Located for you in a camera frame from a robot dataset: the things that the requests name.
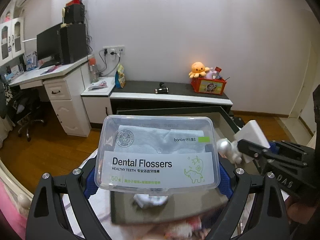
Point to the person right hand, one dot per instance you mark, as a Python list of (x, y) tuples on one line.
[(299, 211)]

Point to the black computer monitor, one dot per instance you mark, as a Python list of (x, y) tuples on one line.
[(48, 44)]

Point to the orange octopus plush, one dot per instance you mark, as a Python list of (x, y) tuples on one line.
[(198, 70)]

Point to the green and pink tray box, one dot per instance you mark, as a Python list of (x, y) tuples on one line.
[(124, 210)]

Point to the white wall power strip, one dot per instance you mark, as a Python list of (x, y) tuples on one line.
[(114, 49)]

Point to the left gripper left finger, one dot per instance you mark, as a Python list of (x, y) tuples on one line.
[(60, 209)]

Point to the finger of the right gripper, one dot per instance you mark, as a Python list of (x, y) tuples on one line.
[(255, 151)]

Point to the black small dumbbell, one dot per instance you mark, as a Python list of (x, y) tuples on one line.
[(162, 89)]

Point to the yellow blue snack bag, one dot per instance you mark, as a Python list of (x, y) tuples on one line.
[(120, 76)]

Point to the white glass door cabinet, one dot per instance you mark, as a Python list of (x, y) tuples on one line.
[(12, 36)]

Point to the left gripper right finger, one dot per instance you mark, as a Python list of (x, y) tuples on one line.
[(255, 210)]

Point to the black speaker box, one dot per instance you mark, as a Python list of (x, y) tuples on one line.
[(74, 13)]

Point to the clear dental flosser box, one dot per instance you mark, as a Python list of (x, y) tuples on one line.
[(157, 155)]

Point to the white astronaut figurine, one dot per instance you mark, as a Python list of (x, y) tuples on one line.
[(229, 150)]

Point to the white small side cabinet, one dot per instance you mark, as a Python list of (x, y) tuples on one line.
[(97, 102)]

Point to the pink bedding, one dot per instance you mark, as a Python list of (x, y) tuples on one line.
[(17, 221)]

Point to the black office chair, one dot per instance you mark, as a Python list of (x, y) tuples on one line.
[(21, 107)]

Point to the plastic bottle orange cap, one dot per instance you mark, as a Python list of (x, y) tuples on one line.
[(93, 69)]

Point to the white computer desk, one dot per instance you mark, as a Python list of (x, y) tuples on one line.
[(64, 85)]

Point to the white bed post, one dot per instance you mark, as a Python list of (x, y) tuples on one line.
[(18, 194)]

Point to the red toy storage crate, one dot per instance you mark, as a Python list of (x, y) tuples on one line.
[(208, 86)]

